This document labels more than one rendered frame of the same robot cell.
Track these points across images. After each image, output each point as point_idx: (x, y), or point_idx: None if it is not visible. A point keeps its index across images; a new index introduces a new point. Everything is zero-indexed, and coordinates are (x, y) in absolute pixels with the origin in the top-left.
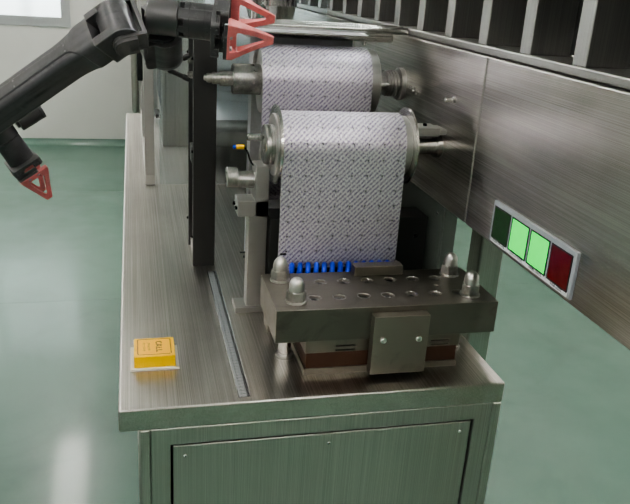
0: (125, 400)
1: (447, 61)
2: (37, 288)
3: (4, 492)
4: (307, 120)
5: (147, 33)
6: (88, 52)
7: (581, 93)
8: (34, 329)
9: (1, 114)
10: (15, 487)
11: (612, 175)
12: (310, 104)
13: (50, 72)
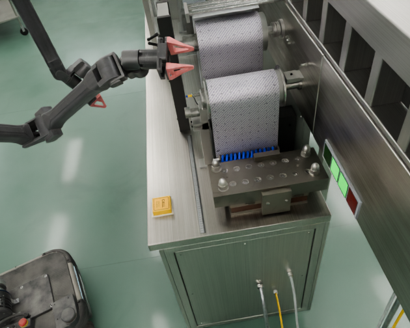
0: (150, 238)
1: (303, 37)
2: (120, 86)
3: (121, 204)
4: (222, 88)
5: (124, 76)
6: (97, 88)
7: (366, 123)
8: (122, 112)
9: (66, 114)
10: (125, 201)
11: (377, 180)
12: (228, 56)
13: (82, 97)
